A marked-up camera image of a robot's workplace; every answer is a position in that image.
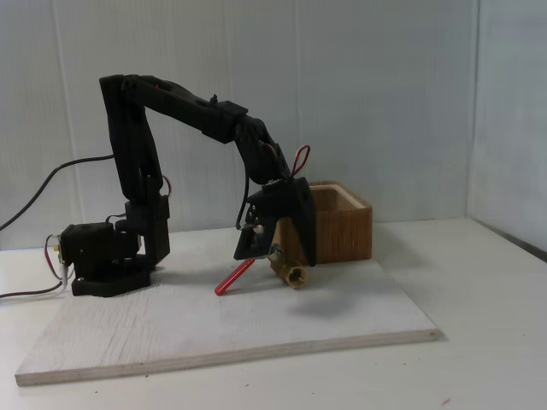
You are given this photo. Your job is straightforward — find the black camera cable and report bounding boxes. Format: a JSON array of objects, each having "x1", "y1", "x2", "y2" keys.
[{"x1": 235, "y1": 168, "x2": 254, "y2": 232}]

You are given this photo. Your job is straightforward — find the brass ball valve red handle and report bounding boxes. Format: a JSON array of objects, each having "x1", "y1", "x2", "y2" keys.
[{"x1": 214, "y1": 243, "x2": 309, "y2": 296}]

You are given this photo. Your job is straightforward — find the slatted wooden box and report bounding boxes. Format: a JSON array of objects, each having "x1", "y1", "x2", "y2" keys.
[{"x1": 273, "y1": 180, "x2": 373, "y2": 264}]

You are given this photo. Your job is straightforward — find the red and white base wires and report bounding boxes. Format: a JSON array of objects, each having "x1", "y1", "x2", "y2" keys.
[{"x1": 0, "y1": 232, "x2": 72, "y2": 305}]

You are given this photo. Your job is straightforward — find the white painted plywood board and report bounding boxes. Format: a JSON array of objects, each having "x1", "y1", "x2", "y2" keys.
[{"x1": 15, "y1": 221, "x2": 444, "y2": 388}]

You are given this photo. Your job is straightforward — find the red wrist servo wire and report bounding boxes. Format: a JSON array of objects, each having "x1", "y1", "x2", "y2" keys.
[{"x1": 291, "y1": 144, "x2": 312, "y2": 179}]

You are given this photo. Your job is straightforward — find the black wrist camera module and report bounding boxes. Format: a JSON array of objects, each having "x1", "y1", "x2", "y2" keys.
[{"x1": 233, "y1": 220, "x2": 277, "y2": 261}]

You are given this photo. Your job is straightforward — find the black power cable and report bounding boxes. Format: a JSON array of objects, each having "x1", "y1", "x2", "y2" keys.
[{"x1": 0, "y1": 155, "x2": 116, "y2": 231}]

